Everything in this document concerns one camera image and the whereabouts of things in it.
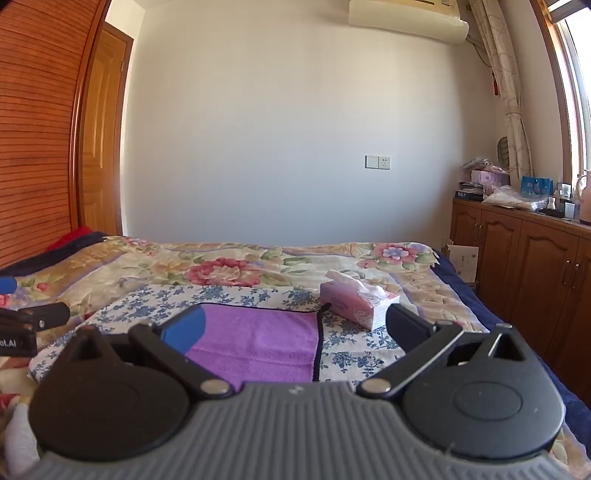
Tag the dark navy fleece blanket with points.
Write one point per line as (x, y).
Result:
(55, 254)

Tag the white cardboard sheet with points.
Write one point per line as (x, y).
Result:
(464, 261)

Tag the black tray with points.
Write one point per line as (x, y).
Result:
(551, 213)

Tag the wooden cabinet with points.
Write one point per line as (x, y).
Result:
(521, 258)

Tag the stack of books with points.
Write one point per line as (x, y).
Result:
(468, 190)

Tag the wooden framed window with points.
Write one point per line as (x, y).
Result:
(565, 92)

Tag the pink box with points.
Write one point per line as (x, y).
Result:
(490, 178)

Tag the woven hand fan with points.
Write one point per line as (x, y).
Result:
(502, 150)

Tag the purple and grey towel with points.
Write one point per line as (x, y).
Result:
(258, 344)

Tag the white wall switch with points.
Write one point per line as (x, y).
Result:
(371, 162)

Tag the patterned beige curtain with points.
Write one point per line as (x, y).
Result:
(505, 69)

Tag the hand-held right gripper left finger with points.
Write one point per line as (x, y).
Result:
(184, 330)

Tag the clear bag of small goods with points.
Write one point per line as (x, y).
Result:
(480, 165)

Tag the slatted wooden wardrobe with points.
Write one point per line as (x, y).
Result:
(37, 138)

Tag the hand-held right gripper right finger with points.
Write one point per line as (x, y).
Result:
(406, 327)

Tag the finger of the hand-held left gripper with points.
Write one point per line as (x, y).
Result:
(48, 316)
(7, 285)

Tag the clear plastic bag beige cloth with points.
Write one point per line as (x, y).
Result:
(512, 198)

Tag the white wall socket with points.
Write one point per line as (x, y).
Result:
(384, 162)

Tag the pink thermos jug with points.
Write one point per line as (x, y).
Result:
(584, 198)

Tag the white air conditioner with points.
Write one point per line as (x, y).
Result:
(406, 21)

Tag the blue floral white cloth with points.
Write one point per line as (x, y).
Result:
(138, 304)

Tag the wooden door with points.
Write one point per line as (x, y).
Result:
(104, 138)

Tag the pink tissue pack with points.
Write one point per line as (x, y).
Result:
(355, 300)

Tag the small white card box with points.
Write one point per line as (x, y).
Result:
(570, 211)

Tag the navy bed sheet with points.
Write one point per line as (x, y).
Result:
(517, 332)

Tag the blue box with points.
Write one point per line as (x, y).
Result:
(535, 186)

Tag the floral bed blanket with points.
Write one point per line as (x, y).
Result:
(231, 263)

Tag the red cloth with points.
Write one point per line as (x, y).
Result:
(71, 237)

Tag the small white bottle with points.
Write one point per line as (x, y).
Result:
(551, 204)

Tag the red tassel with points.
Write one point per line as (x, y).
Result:
(496, 85)

